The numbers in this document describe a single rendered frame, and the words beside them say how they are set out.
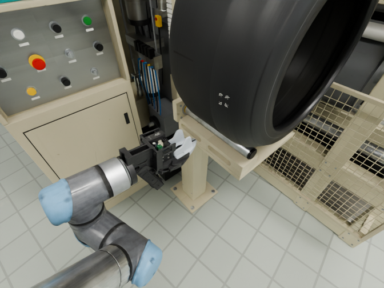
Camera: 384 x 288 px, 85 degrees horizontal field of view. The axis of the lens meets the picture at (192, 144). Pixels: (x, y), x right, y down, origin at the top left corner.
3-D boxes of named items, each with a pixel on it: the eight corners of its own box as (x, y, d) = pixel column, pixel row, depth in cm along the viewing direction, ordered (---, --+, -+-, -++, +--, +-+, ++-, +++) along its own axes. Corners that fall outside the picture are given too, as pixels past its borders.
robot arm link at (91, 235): (103, 266, 45) (91, 242, 38) (71, 238, 49) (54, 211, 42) (130, 236, 50) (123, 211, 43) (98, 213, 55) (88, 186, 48)
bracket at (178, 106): (173, 119, 91) (171, 100, 84) (234, 88, 109) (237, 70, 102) (178, 123, 89) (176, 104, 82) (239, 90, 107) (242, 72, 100)
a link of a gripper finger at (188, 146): (205, 132, 53) (176, 147, 48) (202, 150, 57) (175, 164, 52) (197, 126, 55) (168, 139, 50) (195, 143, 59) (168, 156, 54)
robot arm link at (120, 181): (115, 203, 44) (99, 178, 48) (135, 192, 46) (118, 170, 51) (110, 180, 39) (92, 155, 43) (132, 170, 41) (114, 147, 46)
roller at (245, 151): (192, 103, 89) (189, 112, 91) (185, 102, 86) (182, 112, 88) (259, 148, 71) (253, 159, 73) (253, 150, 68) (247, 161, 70)
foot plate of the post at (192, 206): (170, 189, 164) (170, 187, 163) (195, 171, 176) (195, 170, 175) (192, 214, 150) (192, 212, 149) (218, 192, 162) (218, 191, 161)
